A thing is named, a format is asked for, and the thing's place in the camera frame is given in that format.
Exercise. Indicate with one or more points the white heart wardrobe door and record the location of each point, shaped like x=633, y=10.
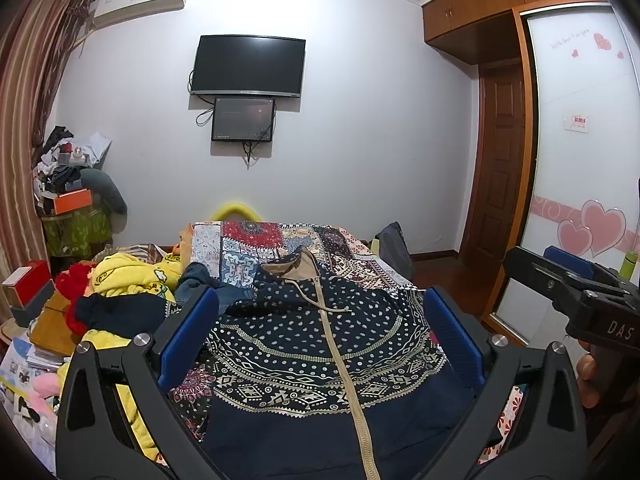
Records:
x=585, y=196

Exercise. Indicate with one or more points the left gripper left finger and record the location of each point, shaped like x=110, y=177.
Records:
x=94, y=439

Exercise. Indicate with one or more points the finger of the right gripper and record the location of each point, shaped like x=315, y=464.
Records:
x=561, y=286
x=577, y=265

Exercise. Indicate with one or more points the red garment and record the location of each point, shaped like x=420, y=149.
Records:
x=72, y=284

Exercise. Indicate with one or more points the yellow foam bed headrest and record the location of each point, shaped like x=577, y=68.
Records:
x=235, y=209

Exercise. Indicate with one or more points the wooden overhead cabinet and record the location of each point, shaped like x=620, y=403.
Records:
x=476, y=31

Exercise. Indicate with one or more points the orange box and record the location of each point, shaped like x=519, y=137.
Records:
x=71, y=201

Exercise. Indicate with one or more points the black wall television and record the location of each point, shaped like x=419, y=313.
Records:
x=244, y=65

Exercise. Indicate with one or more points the red white box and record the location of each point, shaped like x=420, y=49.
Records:
x=25, y=282

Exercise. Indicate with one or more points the grey bag by bed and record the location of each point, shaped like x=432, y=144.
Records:
x=394, y=251

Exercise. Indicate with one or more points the pink plush toy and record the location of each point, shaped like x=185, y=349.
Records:
x=44, y=386

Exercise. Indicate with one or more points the yellow cartoon blanket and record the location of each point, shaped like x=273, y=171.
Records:
x=129, y=297

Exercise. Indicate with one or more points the blue denim garment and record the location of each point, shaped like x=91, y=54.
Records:
x=197, y=275

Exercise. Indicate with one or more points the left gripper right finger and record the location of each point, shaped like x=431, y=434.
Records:
x=524, y=420

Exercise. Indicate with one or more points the person's right hand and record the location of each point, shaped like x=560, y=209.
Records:
x=586, y=370

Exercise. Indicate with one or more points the striped brown curtain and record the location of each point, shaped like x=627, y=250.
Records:
x=34, y=53

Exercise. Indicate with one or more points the small black wall monitor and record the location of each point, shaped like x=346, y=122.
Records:
x=248, y=120

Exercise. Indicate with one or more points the navy patterned hooded garment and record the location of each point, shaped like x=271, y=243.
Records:
x=325, y=359

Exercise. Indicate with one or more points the brown wooden door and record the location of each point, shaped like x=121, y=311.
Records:
x=498, y=167

